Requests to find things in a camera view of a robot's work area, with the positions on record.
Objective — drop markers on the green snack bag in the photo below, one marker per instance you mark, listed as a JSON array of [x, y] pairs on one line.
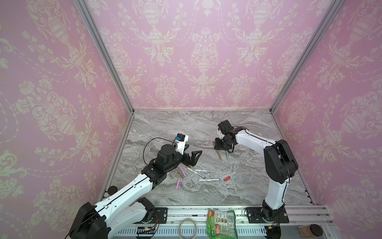
[[221, 224]]

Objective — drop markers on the brown jar black lid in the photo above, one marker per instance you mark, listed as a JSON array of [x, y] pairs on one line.
[[310, 231]]

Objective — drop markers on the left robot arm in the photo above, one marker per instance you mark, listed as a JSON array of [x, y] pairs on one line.
[[128, 205]]

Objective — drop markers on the tan brown pen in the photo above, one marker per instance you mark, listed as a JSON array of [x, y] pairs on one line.
[[217, 151]]

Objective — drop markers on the pink pen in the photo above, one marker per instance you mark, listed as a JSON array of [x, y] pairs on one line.
[[182, 171]]

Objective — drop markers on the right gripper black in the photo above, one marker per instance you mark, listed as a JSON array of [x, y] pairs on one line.
[[218, 147]]

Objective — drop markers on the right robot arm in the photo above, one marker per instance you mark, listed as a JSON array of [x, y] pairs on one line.
[[280, 163]]

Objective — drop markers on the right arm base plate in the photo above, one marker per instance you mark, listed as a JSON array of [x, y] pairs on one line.
[[260, 215]]

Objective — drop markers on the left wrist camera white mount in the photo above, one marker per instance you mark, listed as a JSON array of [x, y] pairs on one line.
[[180, 142]]

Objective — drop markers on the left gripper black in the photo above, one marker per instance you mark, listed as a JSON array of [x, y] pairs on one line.
[[193, 161]]

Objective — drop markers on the aluminium front rail frame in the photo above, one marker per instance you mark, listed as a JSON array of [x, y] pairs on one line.
[[190, 222]]

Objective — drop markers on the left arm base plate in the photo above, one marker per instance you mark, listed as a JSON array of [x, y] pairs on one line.
[[158, 215]]

